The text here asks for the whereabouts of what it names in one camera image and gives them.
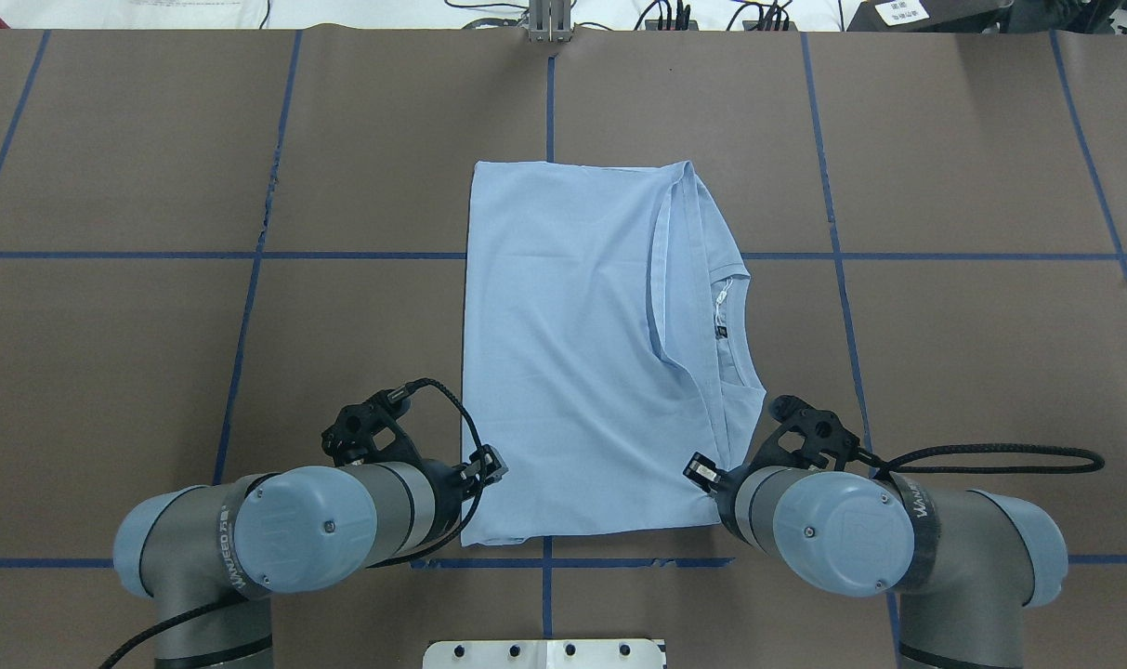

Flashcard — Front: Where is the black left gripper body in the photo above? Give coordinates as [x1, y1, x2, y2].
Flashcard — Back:
[321, 390, 482, 541]

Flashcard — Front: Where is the aluminium frame post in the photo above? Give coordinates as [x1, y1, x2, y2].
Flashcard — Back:
[525, 0, 574, 43]

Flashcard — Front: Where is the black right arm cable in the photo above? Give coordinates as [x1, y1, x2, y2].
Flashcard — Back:
[851, 445, 1107, 480]

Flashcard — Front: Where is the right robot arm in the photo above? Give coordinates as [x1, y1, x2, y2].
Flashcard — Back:
[685, 395, 1104, 668]

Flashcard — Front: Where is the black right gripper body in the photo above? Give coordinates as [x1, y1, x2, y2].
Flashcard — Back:
[712, 396, 863, 521]

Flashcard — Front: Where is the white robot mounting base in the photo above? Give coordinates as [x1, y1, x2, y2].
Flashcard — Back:
[421, 637, 668, 668]

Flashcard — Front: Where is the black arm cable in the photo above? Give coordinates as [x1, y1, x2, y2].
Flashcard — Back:
[98, 378, 486, 669]
[851, 445, 1107, 480]

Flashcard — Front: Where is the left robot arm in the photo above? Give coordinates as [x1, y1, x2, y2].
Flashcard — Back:
[101, 378, 507, 668]

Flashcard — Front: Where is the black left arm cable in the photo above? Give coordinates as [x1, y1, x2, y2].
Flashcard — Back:
[98, 378, 486, 669]

